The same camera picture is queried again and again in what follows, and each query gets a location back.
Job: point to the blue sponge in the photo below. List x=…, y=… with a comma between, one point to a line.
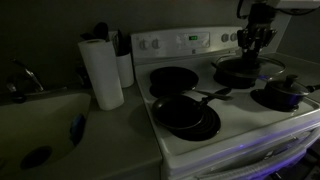
x=77, y=128

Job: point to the small black pot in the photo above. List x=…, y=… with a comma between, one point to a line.
x=283, y=100

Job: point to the small pot lid with knob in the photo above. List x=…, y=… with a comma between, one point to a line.
x=288, y=86

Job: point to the large glass pot lid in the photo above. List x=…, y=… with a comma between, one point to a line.
x=266, y=66

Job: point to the metal sink faucet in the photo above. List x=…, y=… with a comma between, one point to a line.
x=30, y=76

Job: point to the black coil stove burner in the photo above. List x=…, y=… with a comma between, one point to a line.
x=206, y=128

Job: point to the white electric stove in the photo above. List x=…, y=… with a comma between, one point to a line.
x=233, y=146

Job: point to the white paper towel roll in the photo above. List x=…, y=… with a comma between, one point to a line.
x=101, y=73

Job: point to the white stove knob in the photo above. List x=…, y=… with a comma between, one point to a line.
x=155, y=44
x=143, y=44
x=233, y=37
x=225, y=38

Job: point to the big black pot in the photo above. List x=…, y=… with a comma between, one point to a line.
x=233, y=78

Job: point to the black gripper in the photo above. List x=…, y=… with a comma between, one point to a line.
x=260, y=18

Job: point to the black kitchen utensils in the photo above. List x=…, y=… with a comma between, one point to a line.
x=121, y=43

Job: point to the large black frying pan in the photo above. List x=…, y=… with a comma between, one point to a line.
x=173, y=78

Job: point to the white utensil holder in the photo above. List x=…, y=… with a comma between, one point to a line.
x=126, y=70

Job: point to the small black frying pan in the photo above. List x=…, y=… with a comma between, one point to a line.
x=178, y=111

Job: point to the white kitchen sink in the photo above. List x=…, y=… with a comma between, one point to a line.
x=36, y=130

